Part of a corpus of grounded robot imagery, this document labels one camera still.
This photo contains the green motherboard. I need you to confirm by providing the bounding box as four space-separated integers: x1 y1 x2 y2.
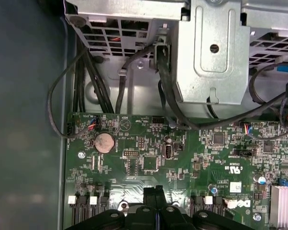
65 112 288 230

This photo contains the thin black cable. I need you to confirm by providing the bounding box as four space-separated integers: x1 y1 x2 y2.
47 46 99 139

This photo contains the long black cable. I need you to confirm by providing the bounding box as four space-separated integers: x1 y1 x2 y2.
177 69 288 131

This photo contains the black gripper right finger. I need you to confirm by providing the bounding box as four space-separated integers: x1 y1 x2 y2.
157 186 233 230

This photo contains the black power cable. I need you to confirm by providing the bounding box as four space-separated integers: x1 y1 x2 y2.
72 38 116 115

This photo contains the silver chipset heat sink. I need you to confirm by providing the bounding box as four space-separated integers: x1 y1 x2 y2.
269 184 288 230

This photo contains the RAM slot black latch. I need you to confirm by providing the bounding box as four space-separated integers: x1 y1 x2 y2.
191 195 204 213
99 194 111 216
77 195 89 230
213 195 225 216

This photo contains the silver USB port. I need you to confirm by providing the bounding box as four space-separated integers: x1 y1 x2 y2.
162 142 175 160

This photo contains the flat black cable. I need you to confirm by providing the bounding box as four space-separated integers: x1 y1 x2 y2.
155 42 191 131

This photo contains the black PC case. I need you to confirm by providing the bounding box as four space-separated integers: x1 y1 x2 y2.
0 0 216 230

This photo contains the round coin battery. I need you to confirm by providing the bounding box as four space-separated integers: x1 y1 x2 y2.
94 132 115 153

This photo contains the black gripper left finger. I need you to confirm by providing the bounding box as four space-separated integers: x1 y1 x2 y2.
65 186 158 230

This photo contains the RAM slot white latch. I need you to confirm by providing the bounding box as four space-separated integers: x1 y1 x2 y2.
67 195 78 230
89 195 99 226
223 200 235 218
204 195 214 213

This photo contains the metal drive cage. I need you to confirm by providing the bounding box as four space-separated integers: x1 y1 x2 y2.
62 0 288 119

